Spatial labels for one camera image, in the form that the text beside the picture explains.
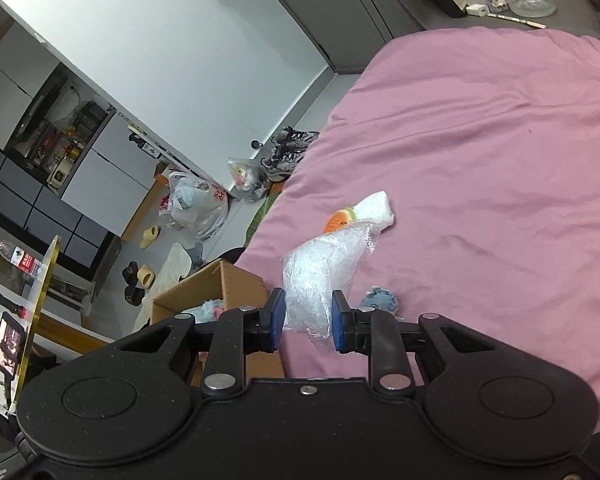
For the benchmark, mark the clear small trash bag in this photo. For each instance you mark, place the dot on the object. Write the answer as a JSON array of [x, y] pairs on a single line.
[[250, 182]]

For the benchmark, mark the black slipper pair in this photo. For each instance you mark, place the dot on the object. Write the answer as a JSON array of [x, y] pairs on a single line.
[[133, 293]]

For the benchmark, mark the pink bed sheet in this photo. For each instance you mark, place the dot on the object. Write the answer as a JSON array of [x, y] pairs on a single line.
[[487, 143]]

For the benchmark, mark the fluffy blue-grey plush toy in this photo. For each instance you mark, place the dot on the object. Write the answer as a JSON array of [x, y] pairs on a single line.
[[208, 312]]

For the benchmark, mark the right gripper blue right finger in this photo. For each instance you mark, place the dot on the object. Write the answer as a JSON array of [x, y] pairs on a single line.
[[343, 323]]

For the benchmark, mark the clear bubble wrap bag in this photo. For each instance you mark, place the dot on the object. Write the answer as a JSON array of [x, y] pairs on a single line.
[[314, 270]]

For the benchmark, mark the yellow slipper far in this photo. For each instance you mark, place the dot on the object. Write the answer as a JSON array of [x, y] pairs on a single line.
[[149, 236]]

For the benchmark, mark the white round table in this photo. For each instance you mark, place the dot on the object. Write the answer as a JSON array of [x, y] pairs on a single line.
[[19, 316]]

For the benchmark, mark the white plastic shopping bag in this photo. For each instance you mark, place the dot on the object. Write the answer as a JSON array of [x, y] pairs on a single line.
[[196, 204]]

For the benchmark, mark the brown cardboard box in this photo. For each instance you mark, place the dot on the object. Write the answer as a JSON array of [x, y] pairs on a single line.
[[220, 280]]

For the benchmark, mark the grey door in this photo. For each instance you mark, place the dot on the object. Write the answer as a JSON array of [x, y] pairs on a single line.
[[349, 33]]

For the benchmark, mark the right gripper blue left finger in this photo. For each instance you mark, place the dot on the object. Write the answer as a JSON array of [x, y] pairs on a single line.
[[274, 318]]

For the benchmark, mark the white floor towel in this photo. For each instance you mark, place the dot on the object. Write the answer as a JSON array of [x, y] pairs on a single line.
[[177, 266]]

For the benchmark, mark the denim elephant toy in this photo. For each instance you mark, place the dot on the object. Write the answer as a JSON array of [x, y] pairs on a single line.
[[380, 299]]

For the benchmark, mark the plastic water bottle red label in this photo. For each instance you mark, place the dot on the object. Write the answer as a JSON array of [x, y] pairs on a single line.
[[21, 259]]

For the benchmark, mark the white cloth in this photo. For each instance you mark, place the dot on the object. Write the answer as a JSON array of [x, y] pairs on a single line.
[[375, 209]]

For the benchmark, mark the white kitchen cabinet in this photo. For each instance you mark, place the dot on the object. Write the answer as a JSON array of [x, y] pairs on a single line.
[[113, 176]]

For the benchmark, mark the smartphone on stand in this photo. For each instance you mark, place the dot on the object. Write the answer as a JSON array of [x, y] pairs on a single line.
[[12, 340]]

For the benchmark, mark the spray bottle on rack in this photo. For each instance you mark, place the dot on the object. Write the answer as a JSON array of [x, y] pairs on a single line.
[[144, 145]]

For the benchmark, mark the green leaf cartoon rug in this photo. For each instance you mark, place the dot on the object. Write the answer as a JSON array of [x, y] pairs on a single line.
[[258, 217]]

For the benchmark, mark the yellow slipper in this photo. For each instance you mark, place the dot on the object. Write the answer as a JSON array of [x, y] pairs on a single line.
[[145, 276], [149, 236]]

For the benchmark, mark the yellow slipper near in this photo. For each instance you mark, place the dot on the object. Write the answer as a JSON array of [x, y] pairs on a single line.
[[145, 276]]

